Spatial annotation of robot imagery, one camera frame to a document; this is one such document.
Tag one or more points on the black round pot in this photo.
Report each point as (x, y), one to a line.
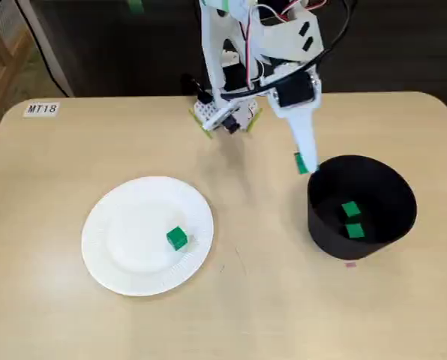
(321, 232)

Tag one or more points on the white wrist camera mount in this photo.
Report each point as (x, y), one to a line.
(283, 41)

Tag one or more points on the white paper plate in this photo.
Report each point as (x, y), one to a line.
(133, 243)

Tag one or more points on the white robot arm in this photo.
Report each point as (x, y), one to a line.
(212, 56)

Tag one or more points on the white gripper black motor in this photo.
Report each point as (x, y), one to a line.
(295, 94)

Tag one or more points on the yellow-green base plate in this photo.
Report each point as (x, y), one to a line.
(204, 129)

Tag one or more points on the small pink sticker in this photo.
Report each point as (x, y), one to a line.
(351, 265)

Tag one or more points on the white MT18 label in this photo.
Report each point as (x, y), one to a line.
(41, 109)

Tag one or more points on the wooden frame furniture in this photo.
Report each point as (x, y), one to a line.
(6, 75)

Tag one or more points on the light grey pole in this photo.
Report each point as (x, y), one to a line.
(56, 63)

